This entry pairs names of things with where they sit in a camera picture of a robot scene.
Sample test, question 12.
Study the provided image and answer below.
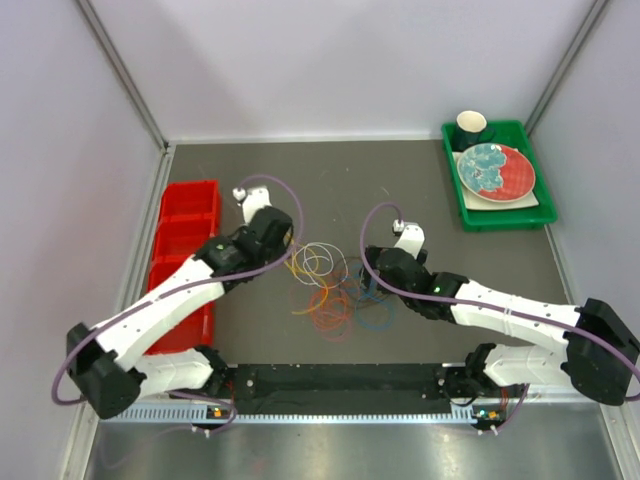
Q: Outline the white cable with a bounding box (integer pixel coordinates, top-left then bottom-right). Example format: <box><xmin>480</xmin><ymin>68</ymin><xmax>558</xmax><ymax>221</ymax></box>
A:
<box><xmin>291</xmin><ymin>241</ymin><xmax>337</xmax><ymax>287</ymax></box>

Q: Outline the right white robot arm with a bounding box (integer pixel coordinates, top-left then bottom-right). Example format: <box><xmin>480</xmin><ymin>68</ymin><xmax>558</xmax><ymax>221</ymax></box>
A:
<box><xmin>359</xmin><ymin>221</ymin><xmax>639</xmax><ymax>406</ymax></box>

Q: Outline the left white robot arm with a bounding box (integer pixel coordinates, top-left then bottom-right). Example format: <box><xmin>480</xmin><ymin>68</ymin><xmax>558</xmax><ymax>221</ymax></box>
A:
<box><xmin>58</xmin><ymin>186</ymin><xmax>294</xmax><ymax>420</ymax></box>

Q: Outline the red compartment bin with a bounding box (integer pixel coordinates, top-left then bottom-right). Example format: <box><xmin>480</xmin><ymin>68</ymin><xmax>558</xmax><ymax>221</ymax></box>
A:
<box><xmin>145</xmin><ymin>180</ymin><xmax>221</xmax><ymax>355</ymax></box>

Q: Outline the red and blue plate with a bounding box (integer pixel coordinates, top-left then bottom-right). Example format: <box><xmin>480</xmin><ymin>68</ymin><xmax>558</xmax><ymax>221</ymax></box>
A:
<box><xmin>456</xmin><ymin>143</ymin><xmax>536</xmax><ymax>204</ymax></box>

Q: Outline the dark green mug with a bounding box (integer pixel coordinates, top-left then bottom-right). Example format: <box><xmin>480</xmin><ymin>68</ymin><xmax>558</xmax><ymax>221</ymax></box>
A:
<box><xmin>451</xmin><ymin>110</ymin><xmax>496</xmax><ymax>152</ymax></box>

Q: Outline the green plastic tray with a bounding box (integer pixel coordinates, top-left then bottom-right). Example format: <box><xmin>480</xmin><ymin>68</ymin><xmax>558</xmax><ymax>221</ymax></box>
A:
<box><xmin>441</xmin><ymin>120</ymin><xmax>558</xmax><ymax>232</ymax></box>

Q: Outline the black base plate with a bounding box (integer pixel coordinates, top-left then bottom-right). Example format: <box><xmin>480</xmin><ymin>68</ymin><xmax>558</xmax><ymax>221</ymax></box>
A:
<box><xmin>229</xmin><ymin>363</ymin><xmax>477</xmax><ymax>415</ymax></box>

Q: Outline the white slotted cable duct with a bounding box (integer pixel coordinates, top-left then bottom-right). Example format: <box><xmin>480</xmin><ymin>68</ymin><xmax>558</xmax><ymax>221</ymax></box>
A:
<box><xmin>106</xmin><ymin>401</ymin><xmax>504</xmax><ymax>426</ymax></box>

